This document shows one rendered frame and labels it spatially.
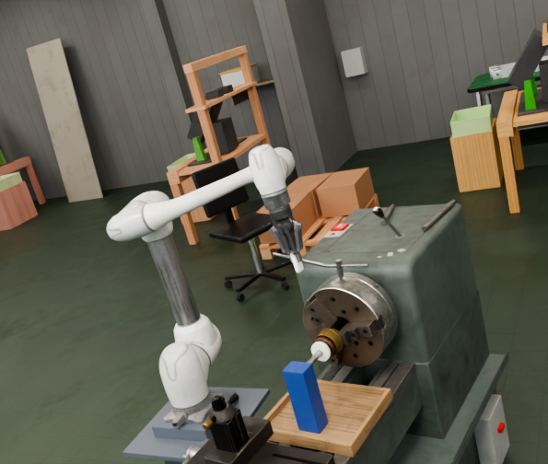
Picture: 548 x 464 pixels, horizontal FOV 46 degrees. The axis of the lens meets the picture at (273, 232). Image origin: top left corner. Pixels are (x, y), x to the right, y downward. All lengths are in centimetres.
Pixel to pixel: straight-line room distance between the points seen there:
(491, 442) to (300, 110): 631
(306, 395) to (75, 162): 1032
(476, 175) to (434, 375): 463
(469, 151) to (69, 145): 749
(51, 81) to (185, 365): 1000
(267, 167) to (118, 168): 1012
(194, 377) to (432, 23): 742
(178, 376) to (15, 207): 958
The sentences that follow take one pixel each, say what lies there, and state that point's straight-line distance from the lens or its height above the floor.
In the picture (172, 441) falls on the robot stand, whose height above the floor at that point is 75.
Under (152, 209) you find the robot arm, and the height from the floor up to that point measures 162.
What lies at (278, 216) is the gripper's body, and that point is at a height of 152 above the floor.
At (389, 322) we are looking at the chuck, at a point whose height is 108.
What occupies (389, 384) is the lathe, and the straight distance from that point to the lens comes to 234.
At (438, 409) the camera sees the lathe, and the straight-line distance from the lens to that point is 253.
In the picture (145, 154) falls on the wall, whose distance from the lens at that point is 1171.
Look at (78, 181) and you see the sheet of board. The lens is 1216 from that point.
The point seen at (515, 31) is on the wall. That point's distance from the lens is 917.
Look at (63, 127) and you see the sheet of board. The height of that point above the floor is 132.
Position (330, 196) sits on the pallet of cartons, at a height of 37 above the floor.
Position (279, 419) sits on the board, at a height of 88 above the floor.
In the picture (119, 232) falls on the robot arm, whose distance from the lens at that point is 238.
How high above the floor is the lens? 212
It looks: 17 degrees down
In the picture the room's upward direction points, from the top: 15 degrees counter-clockwise
